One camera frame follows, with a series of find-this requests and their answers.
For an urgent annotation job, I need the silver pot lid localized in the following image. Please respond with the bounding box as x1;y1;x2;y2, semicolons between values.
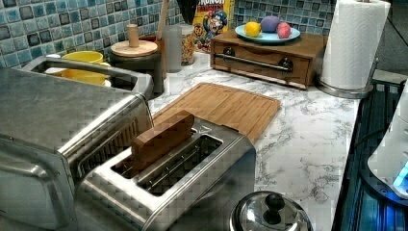
229;191;314;231

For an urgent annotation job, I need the yellow mug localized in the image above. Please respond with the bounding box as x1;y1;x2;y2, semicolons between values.
50;51;109;86

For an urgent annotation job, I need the silver paper towel holder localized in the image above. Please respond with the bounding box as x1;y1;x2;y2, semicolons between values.
314;57;379;99

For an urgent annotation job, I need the wooden drawer box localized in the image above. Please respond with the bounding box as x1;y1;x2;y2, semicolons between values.
210;31;327;90

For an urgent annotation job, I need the black canister with wooden lid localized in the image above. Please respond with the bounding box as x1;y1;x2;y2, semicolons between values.
110;24;164;95

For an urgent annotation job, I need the frosted glass cup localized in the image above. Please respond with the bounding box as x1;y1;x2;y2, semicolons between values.
163;25;182;73

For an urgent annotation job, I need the silver two-slot toaster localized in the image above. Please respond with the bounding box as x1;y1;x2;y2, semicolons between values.
76;118;256;231

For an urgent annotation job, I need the bamboo cutting board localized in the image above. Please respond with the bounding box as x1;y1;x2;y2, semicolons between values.
153;83;280;143

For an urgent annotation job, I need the brown toast slice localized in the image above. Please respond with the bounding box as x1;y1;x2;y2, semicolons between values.
132;111;194;172

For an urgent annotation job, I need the stainless steel toaster oven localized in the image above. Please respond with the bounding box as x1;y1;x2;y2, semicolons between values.
0;57;153;231

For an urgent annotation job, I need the pink strawberry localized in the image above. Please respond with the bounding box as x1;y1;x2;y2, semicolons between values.
276;22;292;39

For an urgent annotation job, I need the light blue plate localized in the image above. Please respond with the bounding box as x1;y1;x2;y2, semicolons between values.
235;25;300;44

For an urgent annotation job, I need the purple plum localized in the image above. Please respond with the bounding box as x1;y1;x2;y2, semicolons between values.
261;15;280;33

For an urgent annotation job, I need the wooden spoon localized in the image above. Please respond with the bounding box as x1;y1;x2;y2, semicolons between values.
156;0;169;41

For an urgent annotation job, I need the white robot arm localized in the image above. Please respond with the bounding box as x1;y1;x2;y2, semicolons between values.
368;84;408;199

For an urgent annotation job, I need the yellow lemon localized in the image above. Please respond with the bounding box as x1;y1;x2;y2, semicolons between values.
243;21;261;38

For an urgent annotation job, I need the cereal box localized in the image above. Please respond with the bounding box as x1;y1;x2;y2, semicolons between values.
192;0;235;53

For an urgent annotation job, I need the clear cereal jar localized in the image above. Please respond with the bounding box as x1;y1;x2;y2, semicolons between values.
180;24;194;65

